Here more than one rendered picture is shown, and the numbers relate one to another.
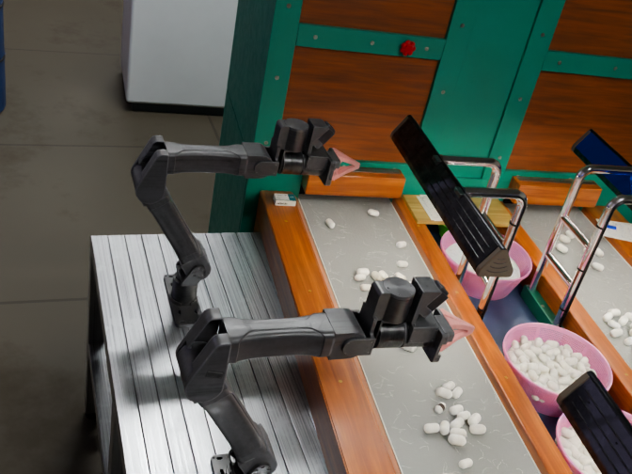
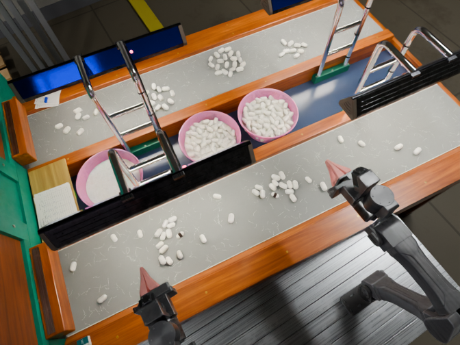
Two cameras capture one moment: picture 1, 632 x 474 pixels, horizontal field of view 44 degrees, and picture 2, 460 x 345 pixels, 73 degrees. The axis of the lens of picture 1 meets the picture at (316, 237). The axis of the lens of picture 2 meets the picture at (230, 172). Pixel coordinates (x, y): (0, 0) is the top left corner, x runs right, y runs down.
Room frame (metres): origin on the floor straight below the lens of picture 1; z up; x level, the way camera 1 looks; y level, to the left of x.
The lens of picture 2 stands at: (1.47, 0.09, 1.89)
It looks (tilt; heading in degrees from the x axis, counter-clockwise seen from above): 64 degrees down; 267
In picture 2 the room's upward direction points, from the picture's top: 3 degrees counter-clockwise
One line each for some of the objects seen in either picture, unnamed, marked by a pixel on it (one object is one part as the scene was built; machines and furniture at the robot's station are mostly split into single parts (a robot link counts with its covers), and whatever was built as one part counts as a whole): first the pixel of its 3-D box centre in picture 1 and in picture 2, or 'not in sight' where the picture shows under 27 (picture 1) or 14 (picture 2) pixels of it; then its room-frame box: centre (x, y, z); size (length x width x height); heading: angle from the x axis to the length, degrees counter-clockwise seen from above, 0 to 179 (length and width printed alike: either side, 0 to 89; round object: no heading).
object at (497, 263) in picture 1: (447, 185); (153, 189); (1.67, -0.28, 1.08); 0.62 x 0.08 x 0.07; 19
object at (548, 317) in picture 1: (593, 252); (126, 105); (1.83, -0.73, 0.90); 0.20 x 0.19 x 0.45; 19
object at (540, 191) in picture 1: (554, 191); (18, 131); (2.29, -0.72, 0.83); 0.30 x 0.06 x 0.07; 109
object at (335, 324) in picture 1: (273, 350); (417, 276); (1.00, 0.03, 1.05); 0.30 x 0.09 x 0.12; 115
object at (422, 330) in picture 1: (425, 308); (359, 183); (1.11, -0.21, 1.12); 0.07 x 0.06 x 0.11; 24
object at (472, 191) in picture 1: (457, 249); (159, 189); (1.69, -0.35, 0.90); 0.20 x 0.19 x 0.45; 19
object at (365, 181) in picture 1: (354, 181); (51, 288); (2.07, -0.07, 0.83); 0.30 x 0.06 x 0.07; 109
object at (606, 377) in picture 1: (550, 372); (210, 142); (1.51, -0.63, 0.72); 0.27 x 0.27 x 0.10
